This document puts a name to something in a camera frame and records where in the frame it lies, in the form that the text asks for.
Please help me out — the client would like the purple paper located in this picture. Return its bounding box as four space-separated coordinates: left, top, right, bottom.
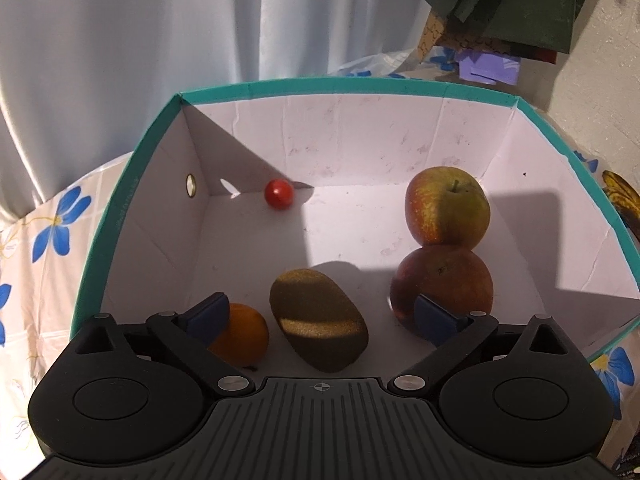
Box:
457 50 521 86

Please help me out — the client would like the printed plastic bag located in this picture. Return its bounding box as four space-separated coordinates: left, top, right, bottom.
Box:
610 440 640 480

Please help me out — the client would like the dark green hanging bag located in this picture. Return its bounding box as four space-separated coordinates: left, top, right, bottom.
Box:
400 0 593 56

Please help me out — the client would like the orange mandarin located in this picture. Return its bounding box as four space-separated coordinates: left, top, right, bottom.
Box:
207 302 270 366

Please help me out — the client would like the teal cardboard box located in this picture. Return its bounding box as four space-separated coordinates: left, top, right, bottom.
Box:
70 77 640 363

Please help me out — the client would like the spotted ripe banana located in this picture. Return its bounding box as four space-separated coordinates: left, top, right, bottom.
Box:
601 170 640 246

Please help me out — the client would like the brown kiwi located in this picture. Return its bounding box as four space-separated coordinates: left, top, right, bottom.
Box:
269 269 370 373

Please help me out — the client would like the white curtain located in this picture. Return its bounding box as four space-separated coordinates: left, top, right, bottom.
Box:
0 0 431 221

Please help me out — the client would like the beige patterned paper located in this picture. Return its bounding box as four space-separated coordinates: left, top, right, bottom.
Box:
415 10 511 61

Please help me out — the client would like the red apple with stem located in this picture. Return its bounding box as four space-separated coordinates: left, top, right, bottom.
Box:
405 166 491 251

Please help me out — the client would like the blue floral tablecloth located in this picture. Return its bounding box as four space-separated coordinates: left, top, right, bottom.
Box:
0 50 640 466

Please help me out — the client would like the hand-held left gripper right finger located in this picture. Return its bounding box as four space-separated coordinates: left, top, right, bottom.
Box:
387 295 588 397

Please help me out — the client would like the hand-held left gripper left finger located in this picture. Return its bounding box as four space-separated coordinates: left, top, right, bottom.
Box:
60 292 256 397

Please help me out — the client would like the red cherry tomato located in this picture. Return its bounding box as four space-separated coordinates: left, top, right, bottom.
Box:
264 179 295 209

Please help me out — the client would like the dark red apple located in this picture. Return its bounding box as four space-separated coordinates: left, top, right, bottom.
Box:
390 245 494 346

